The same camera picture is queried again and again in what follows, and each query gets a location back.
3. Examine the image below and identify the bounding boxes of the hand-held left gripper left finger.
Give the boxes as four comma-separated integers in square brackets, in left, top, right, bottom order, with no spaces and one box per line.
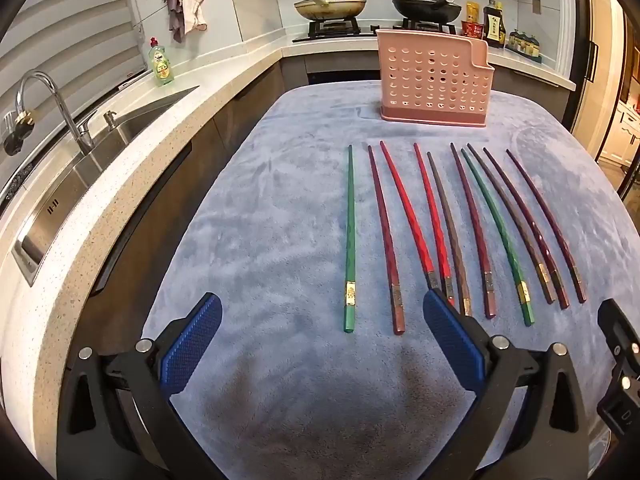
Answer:
[56,292,224,480]

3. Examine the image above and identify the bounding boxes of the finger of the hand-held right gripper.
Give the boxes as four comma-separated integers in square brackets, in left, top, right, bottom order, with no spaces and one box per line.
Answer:
[596,298,640,441]

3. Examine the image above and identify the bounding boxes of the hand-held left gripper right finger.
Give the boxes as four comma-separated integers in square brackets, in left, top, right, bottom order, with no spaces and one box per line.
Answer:
[423,289,597,480]

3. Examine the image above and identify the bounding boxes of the dark maroon chopstick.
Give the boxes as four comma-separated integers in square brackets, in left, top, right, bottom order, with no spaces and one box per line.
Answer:
[506,149,588,304]
[483,147,571,310]

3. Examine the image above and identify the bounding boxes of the green chopstick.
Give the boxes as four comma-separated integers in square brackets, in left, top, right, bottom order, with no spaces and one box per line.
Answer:
[460,149,536,327]
[343,144,358,334]

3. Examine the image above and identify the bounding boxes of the pink perforated utensil holder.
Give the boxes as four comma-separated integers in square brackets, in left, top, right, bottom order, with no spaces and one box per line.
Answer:
[375,29,497,128]

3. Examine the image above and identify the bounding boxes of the brown chopstick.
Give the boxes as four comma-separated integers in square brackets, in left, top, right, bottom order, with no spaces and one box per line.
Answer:
[467,143,557,305]
[426,151,473,317]

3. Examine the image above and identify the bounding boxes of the red chopstick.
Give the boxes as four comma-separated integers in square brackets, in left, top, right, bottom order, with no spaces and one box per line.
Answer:
[413,142,457,307]
[380,140,443,293]

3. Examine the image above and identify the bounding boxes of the blue-grey plush cloth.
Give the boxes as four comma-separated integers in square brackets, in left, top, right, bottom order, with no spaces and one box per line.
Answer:
[141,80,640,480]

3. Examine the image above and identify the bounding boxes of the speckled white countertop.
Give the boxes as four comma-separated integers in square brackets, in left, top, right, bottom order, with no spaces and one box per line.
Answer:
[0,30,576,480]

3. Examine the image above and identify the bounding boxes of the stainless steel sink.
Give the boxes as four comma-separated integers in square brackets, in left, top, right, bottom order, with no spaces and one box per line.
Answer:
[10,85,201,286]

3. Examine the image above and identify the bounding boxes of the brown lower cabinets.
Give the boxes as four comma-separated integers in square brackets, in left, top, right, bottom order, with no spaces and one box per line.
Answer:
[85,55,311,311]

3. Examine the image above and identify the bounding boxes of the black faucet spray head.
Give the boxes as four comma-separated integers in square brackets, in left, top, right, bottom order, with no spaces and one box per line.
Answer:
[2,112,38,157]

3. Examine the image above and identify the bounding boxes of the chrome faucet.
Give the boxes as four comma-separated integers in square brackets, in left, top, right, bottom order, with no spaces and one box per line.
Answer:
[17,71,98,156]

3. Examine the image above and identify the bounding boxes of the black framed glass door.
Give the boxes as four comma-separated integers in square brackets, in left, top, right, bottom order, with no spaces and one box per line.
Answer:
[570,0,640,201]

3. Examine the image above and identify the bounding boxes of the green dish soap bottle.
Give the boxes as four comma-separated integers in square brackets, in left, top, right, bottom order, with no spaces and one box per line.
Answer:
[149,36,176,87]

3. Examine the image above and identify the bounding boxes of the black built-in oven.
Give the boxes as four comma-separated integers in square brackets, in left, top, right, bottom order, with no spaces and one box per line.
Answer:
[305,67,383,87]

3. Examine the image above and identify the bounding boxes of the spice jar set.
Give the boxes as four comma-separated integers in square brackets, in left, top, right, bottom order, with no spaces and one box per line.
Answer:
[506,29,543,63]

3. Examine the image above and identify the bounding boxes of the dark soy sauce bottle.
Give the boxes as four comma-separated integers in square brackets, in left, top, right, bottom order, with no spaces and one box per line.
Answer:
[482,1,507,48]

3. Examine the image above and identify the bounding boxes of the black gas stove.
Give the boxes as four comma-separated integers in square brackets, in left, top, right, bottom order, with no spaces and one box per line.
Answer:
[292,16,466,43]

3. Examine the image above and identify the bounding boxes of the black wok with lid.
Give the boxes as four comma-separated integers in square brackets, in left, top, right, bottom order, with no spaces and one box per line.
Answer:
[391,0,462,25]

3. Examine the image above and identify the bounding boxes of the purple hanging cloth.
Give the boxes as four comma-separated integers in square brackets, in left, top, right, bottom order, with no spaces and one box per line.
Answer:
[161,0,187,45]

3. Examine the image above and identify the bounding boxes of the white window blinds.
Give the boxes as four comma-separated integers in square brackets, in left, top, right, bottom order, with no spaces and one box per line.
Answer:
[0,0,151,171]

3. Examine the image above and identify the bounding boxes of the white pink hanging cloth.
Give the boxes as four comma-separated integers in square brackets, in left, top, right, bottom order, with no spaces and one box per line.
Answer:
[177,0,208,36]

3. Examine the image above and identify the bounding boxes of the beige wok with lid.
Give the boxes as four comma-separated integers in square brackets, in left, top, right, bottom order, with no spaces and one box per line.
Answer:
[293,0,367,22]

